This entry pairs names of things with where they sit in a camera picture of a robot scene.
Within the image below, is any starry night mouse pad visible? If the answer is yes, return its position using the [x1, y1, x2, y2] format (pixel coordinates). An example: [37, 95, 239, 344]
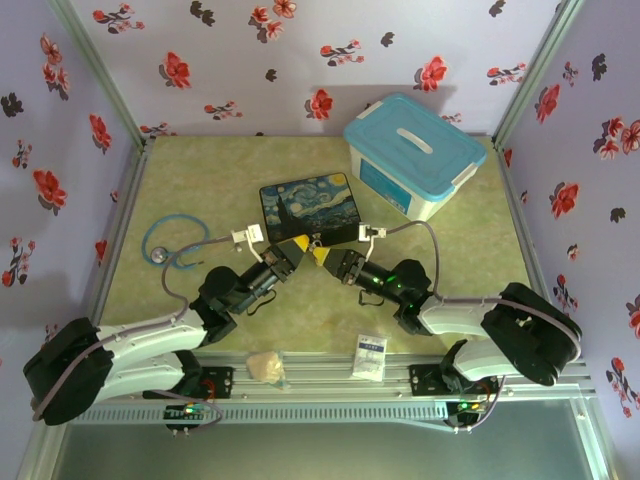
[258, 172, 362, 249]

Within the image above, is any white printed sachet packet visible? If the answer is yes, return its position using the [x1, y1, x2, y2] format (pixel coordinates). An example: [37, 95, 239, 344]
[355, 333, 390, 383]

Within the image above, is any beige crumpled lump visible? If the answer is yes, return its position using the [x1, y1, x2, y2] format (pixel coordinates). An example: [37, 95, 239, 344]
[245, 350, 288, 387]

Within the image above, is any blue stethoscope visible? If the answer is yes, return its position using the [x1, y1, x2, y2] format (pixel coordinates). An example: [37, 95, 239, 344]
[141, 213, 212, 269]

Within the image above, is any left controller circuit board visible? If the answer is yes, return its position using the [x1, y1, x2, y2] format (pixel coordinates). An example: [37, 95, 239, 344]
[163, 403, 212, 422]

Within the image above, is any controller circuit board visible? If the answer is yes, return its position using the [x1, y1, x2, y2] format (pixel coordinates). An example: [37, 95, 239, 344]
[448, 398, 490, 427]
[163, 403, 212, 422]

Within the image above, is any blue lid plastic storage box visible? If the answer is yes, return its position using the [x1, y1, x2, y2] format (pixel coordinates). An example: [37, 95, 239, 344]
[342, 92, 489, 222]

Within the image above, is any right controller circuit board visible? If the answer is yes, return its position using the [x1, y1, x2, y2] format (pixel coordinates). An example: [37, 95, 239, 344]
[448, 398, 490, 427]

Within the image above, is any aluminium front frame rail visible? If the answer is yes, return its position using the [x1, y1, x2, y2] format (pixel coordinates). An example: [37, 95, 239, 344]
[192, 351, 594, 402]

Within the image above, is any aluminium side rail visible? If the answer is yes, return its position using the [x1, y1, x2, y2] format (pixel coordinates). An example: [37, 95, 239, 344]
[87, 142, 154, 324]

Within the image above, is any slotted grey cable duct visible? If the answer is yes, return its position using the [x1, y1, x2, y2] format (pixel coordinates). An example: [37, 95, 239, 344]
[82, 400, 451, 427]

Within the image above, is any aluminium corner post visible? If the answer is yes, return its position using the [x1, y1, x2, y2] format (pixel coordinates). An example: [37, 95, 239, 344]
[491, 0, 587, 149]
[48, 0, 154, 150]

